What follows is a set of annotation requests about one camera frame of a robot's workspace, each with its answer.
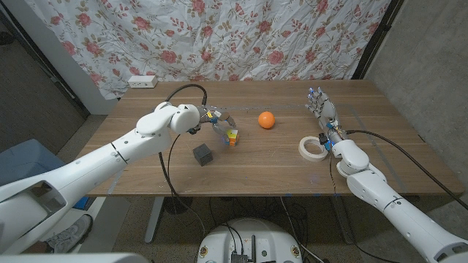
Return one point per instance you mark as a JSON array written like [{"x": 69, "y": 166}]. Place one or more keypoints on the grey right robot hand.
[{"x": 327, "y": 109}]

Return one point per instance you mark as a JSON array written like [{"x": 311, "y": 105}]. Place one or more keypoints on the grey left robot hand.
[{"x": 219, "y": 118}]

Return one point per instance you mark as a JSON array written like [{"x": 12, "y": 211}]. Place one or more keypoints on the multicoloured Rubik's cube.
[{"x": 233, "y": 138}]

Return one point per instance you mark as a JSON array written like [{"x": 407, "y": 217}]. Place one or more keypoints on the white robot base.
[{"x": 219, "y": 241}]

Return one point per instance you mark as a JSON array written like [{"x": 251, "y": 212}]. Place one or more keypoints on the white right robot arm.
[{"x": 384, "y": 197}]

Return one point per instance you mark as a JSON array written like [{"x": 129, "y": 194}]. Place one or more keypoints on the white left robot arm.
[{"x": 73, "y": 171}]

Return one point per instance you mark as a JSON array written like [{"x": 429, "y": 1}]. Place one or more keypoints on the dark grey block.
[{"x": 203, "y": 154}]

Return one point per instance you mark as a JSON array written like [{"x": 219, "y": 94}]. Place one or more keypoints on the orange ball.
[{"x": 266, "y": 120}]

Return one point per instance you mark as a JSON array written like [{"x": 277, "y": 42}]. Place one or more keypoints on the cream masking tape roll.
[{"x": 305, "y": 153}]

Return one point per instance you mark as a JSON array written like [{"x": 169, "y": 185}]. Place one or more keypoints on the floral print backdrop cloth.
[{"x": 219, "y": 36}]

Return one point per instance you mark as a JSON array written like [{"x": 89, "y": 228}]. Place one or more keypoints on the white power strip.
[{"x": 142, "y": 81}]

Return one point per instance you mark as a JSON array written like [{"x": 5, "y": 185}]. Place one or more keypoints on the black backdrop pole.
[{"x": 376, "y": 36}]

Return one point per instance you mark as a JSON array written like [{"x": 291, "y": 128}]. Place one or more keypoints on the black round floor object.
[{"x": 181, "y": 205}]

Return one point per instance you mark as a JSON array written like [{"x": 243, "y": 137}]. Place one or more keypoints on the grey table leg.
[{"x": 343, "y": 223}]

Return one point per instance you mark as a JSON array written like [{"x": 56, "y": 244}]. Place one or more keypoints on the white table leg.
[{"x": 153, "y": 223}]

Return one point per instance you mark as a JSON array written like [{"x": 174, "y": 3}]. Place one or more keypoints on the white platform with blue pads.
[{"x": 109, "y": 226}]

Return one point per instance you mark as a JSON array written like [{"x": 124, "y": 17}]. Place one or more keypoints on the grey sneaker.
[{"x": 69, "y": 235}]

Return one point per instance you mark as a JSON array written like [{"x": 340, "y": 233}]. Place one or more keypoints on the person's brown leg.
[{"x": 34, "y": 248}]

